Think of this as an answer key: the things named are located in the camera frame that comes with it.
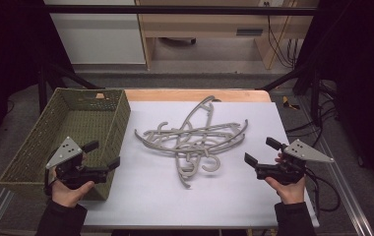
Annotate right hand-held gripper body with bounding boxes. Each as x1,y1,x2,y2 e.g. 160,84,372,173
255,139,336,185

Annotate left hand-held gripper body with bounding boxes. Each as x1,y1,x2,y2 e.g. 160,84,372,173
45,137,109,191

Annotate green woven basket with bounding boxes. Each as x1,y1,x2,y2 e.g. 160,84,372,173
0,87,132,202

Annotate grey plastic clothes hanger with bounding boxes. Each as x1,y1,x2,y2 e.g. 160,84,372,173
142,122,247,175
159,94,222,190
134,118,249,155

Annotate person's right hand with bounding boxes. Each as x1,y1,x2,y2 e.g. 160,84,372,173
265,176,307,206

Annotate person's left hand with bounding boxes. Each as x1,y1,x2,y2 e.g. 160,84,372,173
50,170,95,208

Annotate white table mat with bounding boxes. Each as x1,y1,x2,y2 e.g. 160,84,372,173
76,100,321,229

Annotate yellow and black tool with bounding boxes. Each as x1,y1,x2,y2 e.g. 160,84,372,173
281,95,301,111

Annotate dark curtain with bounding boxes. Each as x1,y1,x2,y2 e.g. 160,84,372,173
292,0,374,200
0,0,75,160

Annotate white cabinet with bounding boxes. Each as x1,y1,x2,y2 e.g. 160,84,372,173
43,0,147,65

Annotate light wooden desk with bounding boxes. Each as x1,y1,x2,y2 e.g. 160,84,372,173
135,0,321,71

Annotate black floor cables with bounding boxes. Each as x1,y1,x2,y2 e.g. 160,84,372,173
285,82,340,149

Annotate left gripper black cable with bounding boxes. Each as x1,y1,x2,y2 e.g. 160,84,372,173
42,167,59,197

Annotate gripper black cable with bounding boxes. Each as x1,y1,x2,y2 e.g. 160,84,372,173
42,167,59,197
303,168,342,213

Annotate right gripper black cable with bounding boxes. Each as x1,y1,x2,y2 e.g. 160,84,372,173
303,168,342,213

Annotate black frame strut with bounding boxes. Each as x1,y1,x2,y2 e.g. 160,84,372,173
259,63,322,126
36,63,101,114

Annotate black hanging cables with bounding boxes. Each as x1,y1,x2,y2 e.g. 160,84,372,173
263,1,300,70

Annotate black horizontal frame bar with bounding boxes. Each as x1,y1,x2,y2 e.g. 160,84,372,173
40,4,321,16

